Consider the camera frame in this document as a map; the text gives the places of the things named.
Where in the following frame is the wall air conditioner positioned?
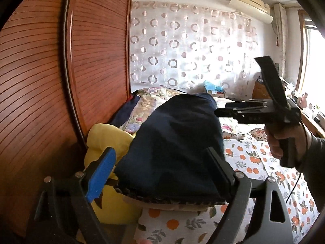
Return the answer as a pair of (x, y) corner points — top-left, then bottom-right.
(229, 0), (274, 24)

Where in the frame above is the yellow cloth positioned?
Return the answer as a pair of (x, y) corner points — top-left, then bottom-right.
(84, 123), (143, 225)

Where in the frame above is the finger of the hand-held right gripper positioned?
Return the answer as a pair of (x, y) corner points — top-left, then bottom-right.
(214, 101), (270, 120)
(254, 55), (290, 112)

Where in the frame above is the wooden slatted wardrobe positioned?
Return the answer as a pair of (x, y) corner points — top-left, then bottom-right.
(0, 0), (135, 244)

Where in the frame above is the wooden side cabinet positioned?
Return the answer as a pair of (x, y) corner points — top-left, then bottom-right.
(251, 80), (325, 138)

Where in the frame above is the floral quilt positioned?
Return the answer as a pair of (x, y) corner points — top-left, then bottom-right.
(119, 88), (254, 138)

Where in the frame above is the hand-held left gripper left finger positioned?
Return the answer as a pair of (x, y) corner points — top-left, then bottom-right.
(27, 147), (116, 244)

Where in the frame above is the navy blanket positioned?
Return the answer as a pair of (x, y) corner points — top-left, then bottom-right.
(109, 95), (141, 127)

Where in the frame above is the cream window curtain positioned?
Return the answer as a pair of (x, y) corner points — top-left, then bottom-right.
(273, 3), (288, 78)

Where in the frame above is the box with blue cloth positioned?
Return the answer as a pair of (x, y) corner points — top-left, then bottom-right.
(204, 80), (224, 92)

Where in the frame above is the blue box on bed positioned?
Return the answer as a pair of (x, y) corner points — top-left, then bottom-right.
(206, 89), (226, 98)

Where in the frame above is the sheer circle-patterned curtain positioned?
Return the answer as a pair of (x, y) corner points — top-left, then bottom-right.
(129, 1), (259, 99)

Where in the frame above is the orange-fruit print bed sheet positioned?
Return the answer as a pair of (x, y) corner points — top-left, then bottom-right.
(133, 126), (320, 244)

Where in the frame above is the dark patterned cloth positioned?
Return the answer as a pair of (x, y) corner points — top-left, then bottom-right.
(113, 175), (229, 206)

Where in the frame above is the navy t-shirt with orange print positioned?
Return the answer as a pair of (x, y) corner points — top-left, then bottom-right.
(115, 93), (225, 200)

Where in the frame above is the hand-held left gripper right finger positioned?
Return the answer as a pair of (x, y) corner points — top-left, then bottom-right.
(200, 147), (294, 244)

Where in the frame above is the black cable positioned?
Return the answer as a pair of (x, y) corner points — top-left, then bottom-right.
(286, 122), (309, 205)

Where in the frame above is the person's right hand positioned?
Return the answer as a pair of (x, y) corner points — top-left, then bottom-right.
(265, 122), (309, 162)

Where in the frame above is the person's right forearm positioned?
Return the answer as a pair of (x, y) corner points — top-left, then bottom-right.
(295, 132), (325, 201)

